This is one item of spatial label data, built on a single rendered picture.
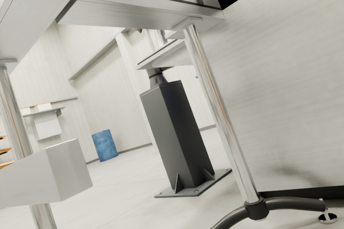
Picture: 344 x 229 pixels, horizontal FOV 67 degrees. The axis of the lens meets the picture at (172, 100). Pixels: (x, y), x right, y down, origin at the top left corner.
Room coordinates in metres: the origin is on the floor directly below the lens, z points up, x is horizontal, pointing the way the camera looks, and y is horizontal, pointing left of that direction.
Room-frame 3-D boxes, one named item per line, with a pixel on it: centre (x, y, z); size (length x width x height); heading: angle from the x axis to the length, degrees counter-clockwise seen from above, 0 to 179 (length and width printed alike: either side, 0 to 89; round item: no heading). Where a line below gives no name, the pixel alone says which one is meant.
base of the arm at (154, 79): (2.01, 0.05, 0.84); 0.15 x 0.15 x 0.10
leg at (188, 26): (0.97, -0.15, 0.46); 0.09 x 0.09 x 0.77; 49
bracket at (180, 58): (1.42, -0.10, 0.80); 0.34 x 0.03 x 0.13; 49
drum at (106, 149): (8.69, 2.63, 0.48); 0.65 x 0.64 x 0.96; 45
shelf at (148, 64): (1.61, -0.27, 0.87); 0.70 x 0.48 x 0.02; 139
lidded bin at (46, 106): (8.96, 4.35, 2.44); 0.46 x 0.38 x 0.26; 135
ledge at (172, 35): (1.13, -0.16, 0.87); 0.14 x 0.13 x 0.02; 49
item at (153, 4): (0.85, -0.06, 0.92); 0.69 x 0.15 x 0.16; 139
